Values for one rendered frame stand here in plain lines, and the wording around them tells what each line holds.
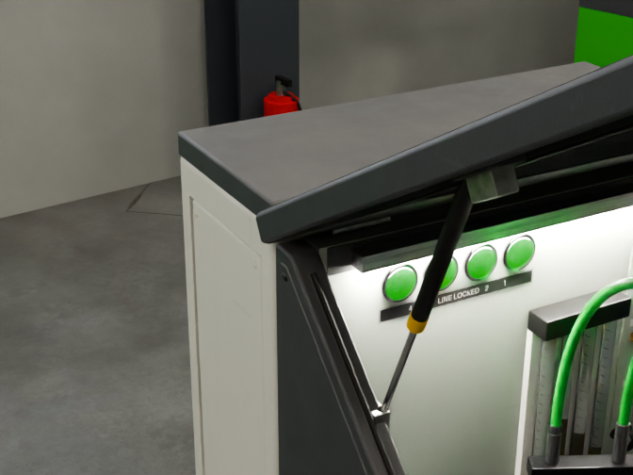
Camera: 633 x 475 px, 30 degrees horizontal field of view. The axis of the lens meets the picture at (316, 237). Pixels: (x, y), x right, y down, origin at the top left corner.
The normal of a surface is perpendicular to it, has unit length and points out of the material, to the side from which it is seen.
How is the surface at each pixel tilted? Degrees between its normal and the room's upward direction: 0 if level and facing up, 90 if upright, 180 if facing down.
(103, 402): 1
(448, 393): 90
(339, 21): 90
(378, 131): 0
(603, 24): 90
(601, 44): 90
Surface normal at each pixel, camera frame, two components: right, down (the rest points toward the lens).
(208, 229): -0.87, 0.20
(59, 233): 0.00, -0.91
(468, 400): 0.48, 0.36
